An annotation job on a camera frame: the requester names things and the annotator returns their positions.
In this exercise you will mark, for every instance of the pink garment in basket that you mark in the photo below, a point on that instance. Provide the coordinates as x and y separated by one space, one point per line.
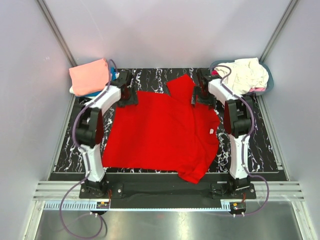
257 89

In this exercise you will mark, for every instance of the cream crumpled t shirt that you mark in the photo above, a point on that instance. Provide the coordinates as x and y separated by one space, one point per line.
243 74

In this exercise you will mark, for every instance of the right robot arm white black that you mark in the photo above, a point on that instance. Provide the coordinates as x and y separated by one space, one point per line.
238 123

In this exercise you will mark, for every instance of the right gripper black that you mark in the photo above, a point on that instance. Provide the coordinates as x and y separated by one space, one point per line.
211 101

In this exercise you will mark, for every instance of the aluminium frame rail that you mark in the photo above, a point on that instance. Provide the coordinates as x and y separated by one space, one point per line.
55 190

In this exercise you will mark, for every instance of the right aluminium corner post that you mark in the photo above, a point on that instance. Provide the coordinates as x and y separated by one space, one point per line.
278 29

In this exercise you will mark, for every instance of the slotted cable duct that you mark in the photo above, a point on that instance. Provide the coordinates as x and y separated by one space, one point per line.
119 206

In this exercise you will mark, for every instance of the red t shirt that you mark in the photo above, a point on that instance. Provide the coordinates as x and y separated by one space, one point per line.
164 132

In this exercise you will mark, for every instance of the folded blue t shirt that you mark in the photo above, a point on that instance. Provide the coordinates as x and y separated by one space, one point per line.
114 75

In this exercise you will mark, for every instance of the aluminium corner post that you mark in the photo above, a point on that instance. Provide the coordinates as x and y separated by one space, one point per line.
56 31
278 29

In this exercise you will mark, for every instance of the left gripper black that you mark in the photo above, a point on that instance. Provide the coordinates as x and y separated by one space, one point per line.
133 100

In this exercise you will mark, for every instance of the magenta garment in basket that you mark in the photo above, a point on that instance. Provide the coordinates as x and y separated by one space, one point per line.
214 72

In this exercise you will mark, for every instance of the black marbled table mat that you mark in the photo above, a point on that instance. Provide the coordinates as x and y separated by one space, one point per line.
261 157

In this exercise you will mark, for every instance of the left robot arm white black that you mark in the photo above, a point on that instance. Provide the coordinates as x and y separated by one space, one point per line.
88 129

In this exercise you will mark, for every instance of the folded pink t shirt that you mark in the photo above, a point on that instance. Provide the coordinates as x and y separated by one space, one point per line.
90 77

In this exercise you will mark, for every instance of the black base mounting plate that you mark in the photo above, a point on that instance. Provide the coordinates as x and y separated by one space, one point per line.
173 177

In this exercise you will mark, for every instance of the folded white t shirt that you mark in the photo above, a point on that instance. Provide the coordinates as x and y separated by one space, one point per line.
72 90

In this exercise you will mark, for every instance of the left aluminium corner post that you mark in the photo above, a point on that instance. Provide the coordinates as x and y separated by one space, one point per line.
56 31

